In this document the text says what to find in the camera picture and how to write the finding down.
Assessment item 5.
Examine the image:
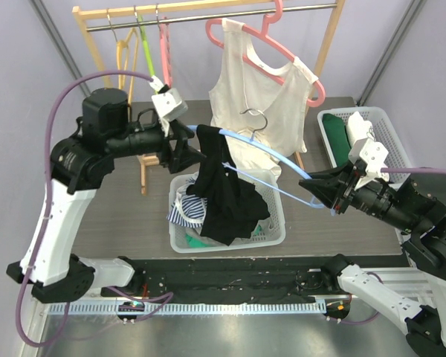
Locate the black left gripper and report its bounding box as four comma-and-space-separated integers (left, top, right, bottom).
107, 115, 206, 173

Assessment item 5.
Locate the light blue hanger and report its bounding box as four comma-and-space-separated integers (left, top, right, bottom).
185, 107, 337, 217

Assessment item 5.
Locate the blue striped tank top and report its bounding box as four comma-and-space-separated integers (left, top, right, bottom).
167, 176, 207, 228

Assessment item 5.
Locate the black tank top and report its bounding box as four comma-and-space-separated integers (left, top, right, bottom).
187, 125, 270, 245

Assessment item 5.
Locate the white tank top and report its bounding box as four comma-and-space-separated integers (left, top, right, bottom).
209, 19, 318, 157

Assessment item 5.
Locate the green tank top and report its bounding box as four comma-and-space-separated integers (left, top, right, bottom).
185, 225, 262, 248

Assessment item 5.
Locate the yellow plastic hanger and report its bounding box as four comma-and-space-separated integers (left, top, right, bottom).
106, 11, 139, 103

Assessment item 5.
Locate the pink hanger with striped top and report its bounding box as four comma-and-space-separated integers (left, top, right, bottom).
155, 4, 172, 87

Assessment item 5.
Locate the lime green hanger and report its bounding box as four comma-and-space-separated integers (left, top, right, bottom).
134, 7, 155, 77

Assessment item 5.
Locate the pink hanger with white top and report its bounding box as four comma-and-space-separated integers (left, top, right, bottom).
205, 0, 326, 108

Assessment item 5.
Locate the grey tank top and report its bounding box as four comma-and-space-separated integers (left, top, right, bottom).
240, 218, 274, 245

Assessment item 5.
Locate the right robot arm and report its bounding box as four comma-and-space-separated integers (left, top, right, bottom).
299, 163, 446, 356

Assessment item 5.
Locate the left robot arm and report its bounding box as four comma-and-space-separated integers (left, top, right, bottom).
7, 86, 205, 303

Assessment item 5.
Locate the white basket with folded clothes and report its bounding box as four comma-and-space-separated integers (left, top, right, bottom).
317, 106, 412, 168

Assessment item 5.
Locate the folded dark green garment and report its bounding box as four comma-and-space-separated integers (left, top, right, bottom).
322, 114, 351, 167

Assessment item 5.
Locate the folded white printed garment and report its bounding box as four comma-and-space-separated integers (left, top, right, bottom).
346, 112, 377, 147

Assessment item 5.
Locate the white plastic laundry basket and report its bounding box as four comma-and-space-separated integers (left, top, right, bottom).
169, 170, 285, 254

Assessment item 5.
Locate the wooden clothes rack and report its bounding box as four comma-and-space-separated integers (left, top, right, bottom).
72, 1, 345, 196

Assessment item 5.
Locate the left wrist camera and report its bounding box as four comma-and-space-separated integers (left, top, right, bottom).
149, 76, 188, 138

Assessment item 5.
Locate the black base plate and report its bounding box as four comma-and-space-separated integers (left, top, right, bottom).
100, 256, 410, 304

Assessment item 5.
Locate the white slotted cable duct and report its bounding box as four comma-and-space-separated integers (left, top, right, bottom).
68, 299, 326, 316

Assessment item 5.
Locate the aluminium rail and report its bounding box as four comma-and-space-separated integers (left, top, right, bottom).
31, 266, 439, 302

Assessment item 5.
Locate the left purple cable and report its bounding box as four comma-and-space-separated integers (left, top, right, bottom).
14, 69, 174, 347

